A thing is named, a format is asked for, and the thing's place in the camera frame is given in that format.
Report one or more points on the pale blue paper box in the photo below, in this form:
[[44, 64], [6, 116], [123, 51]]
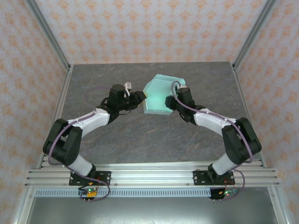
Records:
[[156, 93]]

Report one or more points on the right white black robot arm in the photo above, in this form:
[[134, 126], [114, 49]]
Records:
[[238, 144]]

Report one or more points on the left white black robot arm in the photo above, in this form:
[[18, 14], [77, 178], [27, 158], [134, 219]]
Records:
[[63, 144]]

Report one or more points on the grey metal sheet panel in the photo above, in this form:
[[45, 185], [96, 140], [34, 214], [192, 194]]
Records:
[[149, 210]]

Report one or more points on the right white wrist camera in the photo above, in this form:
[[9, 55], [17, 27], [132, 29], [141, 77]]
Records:
[[183, 87]]

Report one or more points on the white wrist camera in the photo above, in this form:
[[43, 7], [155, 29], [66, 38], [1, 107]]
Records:
[[183, 87], [128, 86]]

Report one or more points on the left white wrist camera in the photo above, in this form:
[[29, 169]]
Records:
[[128, 86]]

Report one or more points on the aluminium table side rail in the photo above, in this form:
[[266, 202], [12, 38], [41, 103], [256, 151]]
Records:
[[242, 93], [61, 93]]

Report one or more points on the aluminium base rail beam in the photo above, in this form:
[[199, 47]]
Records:
[[151, 175]]

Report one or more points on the aluminium frame post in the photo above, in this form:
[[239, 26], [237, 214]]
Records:
[[252, 35], [50, 35]]

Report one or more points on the aluminium lower frame bar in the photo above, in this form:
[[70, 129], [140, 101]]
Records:
[[23, 207], [278, 207]]

